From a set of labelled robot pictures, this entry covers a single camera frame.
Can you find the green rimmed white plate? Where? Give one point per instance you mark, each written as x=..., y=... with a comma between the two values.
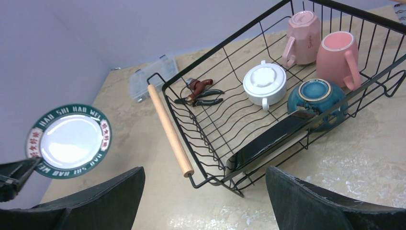
x=69, y=140

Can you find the clear plastic organizer box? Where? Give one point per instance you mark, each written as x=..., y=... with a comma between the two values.
x=156, y=74

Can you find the white two-handled soup cup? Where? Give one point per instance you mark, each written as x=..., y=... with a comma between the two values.
x=265, y=84

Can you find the salmon pink mug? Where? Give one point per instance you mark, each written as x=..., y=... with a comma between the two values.
x=337, y=60

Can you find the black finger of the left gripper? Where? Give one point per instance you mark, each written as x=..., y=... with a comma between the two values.
x=14, y=175

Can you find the light pink faceted mug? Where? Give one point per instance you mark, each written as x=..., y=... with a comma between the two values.
x=304, y=39

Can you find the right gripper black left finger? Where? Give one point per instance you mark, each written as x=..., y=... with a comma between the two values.
x=111, y=205

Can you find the red black lacquer plate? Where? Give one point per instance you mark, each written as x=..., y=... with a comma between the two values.
x=278, y=132

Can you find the brown bowl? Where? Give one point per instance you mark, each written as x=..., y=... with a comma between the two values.
x=318, y=95

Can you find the black wire dish rack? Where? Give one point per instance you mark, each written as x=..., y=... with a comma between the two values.
x=210, y=135

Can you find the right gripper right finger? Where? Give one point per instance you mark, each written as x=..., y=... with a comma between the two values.
x=300, y=205

